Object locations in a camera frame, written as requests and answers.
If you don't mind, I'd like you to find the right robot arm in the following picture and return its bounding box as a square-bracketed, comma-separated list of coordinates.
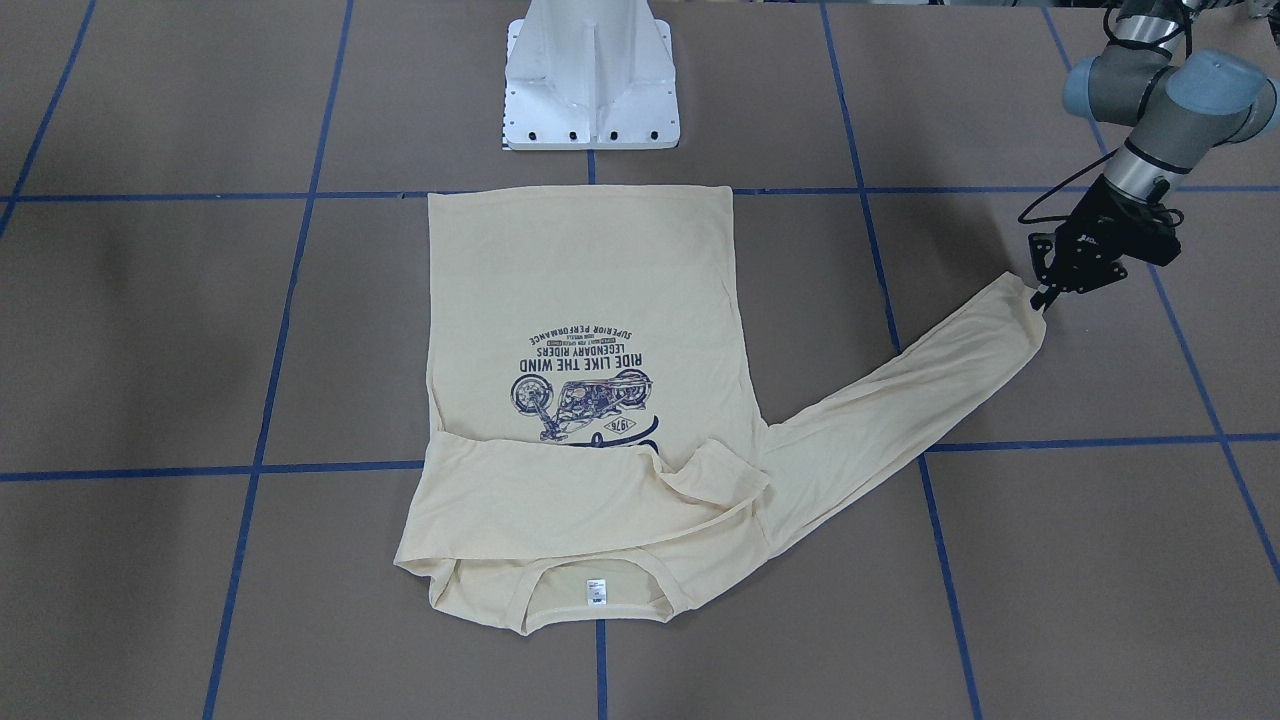
[1029, 1, 1277, 310]

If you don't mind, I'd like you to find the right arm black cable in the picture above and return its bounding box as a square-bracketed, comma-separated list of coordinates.
[1018, 0, 1201, 227]

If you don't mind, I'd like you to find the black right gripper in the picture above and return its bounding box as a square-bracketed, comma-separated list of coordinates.
[1028, 177, 1183, 311]

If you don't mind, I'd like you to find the beige long-sleeve printed shirt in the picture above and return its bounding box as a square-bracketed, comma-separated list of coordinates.
[394, 184, 1046, 635]

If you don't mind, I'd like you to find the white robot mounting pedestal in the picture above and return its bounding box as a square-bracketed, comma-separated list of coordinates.
[502, 1, 681, 151]

